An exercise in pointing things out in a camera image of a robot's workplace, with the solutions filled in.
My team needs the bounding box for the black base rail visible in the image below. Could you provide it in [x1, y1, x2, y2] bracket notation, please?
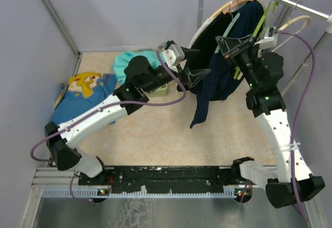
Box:
[78, 166, 253, 203]

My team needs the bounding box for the yellow hanger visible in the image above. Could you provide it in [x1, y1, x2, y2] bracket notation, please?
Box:
[209, 4, 226, 19]

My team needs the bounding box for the cream hanger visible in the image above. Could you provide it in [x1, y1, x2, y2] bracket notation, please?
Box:
[278, 15, 311, 34]

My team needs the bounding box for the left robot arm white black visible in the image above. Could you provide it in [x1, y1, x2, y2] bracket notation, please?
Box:
[45, 43, 211, 185]

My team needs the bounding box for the dark navy t-shirt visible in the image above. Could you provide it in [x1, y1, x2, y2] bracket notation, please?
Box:
[189, 1, 265, 129]

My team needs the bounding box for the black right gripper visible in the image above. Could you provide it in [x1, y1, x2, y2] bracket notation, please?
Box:
[215, 34, 259, 89]

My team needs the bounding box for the mint green hanger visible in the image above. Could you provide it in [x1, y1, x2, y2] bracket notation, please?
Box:
[223, 12, 240, 37]

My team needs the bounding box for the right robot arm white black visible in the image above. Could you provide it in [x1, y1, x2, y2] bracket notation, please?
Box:
[216, 35, 325, 208]

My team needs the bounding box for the teal t-shirt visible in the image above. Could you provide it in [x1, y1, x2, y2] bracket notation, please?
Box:
[112, 50, 161, 85]

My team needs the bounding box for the orange hanger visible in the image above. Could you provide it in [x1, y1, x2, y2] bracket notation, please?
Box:
[222, 0, 253, 14]

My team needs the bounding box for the black t-shirt white trim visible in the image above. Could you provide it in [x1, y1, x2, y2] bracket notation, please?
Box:
[176, 0, 268, 92]

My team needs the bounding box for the blue Pikachu t-shirt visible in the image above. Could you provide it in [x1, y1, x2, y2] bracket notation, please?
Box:
[51, 72, 117, 125]

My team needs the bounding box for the metal clothes rack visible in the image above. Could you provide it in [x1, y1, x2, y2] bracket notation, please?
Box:
[197, 0, 331, 96]

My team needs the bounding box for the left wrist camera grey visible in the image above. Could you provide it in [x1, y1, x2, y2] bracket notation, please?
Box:
[161, 44, 185, 70]

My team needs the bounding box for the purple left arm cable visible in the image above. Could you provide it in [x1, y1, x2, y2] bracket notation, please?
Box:
[30, 45, 187, 205]

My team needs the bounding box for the light green plastic basket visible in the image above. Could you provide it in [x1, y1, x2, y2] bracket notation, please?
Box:
[145, 84, 168, 98]

